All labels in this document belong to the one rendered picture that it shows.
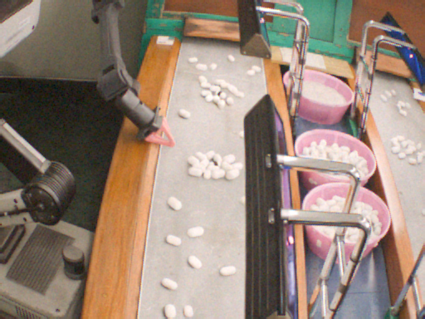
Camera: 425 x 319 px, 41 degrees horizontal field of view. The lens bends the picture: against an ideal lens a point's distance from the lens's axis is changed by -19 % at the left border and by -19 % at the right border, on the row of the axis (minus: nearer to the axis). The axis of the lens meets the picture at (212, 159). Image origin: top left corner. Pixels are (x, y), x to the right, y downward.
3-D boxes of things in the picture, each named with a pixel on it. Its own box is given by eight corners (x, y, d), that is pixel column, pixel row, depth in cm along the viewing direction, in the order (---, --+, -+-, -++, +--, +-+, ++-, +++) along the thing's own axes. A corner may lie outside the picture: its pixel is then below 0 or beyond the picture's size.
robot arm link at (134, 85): (95, 87, 170) (120, 71, 168) (102, 71, 180) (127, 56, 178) (116, 121, 175) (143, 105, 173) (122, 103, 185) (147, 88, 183)
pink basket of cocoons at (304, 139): (312, 214, 174) (319, 185, 169) (274, 160, 195) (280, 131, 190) (382, 200, 183) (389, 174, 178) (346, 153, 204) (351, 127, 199)
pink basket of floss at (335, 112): (319, 136, 210) (324, 110, 205) (263, 100, 226) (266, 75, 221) (362, 119, 226) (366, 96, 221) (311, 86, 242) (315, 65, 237)
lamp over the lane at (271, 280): (242, 345, 83) (251, 315, 79) (242, 122, 135) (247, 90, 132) (296, 345, 83) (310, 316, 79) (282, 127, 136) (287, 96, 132)
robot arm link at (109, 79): (89, 7, 194) (116, -10, 191) (97, 15, 198) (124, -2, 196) (92, 92, 168) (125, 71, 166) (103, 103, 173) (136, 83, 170)
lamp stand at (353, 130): (354, 155, 203) (374, 35, 180) (345, 125, 220) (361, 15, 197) (398, 162, 204) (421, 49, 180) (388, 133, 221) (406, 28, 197)
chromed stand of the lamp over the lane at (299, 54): (232, 139, 202) (250, 7, 178) (232, 106, 219) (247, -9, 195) (294, 147, 203) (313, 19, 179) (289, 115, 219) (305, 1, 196)
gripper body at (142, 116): (163, 109, 180) (144, 91, 178) (158, 127, 172) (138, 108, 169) (146, 124, 183) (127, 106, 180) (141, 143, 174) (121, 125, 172)
